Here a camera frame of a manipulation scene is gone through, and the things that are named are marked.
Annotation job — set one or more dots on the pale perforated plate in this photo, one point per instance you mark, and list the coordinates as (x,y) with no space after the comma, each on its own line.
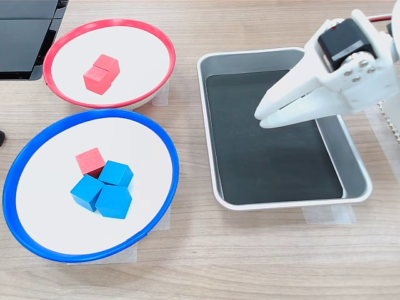
(394,132)

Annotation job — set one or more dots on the red cube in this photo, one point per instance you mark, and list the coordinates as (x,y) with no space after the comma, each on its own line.
(95,79)
(89,159)
(107,62)

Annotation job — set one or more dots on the blue cube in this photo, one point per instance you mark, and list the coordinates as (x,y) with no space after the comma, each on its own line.
(114,172)
(86,189)
(112,201)

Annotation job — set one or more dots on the steel tray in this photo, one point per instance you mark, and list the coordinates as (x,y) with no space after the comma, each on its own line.
(353,175)

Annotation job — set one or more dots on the small black object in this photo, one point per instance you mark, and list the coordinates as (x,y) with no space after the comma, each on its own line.
(2,139)

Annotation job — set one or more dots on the black mat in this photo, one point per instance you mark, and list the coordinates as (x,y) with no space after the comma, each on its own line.
(265,162)

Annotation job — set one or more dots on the black glossy device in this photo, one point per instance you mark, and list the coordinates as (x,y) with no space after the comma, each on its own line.
(22,40)

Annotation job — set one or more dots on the red-rimmed white plate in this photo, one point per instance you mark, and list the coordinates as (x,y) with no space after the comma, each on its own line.
(140,62)

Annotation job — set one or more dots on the blue-rimmed white plate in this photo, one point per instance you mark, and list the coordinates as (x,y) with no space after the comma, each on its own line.
(47,203)

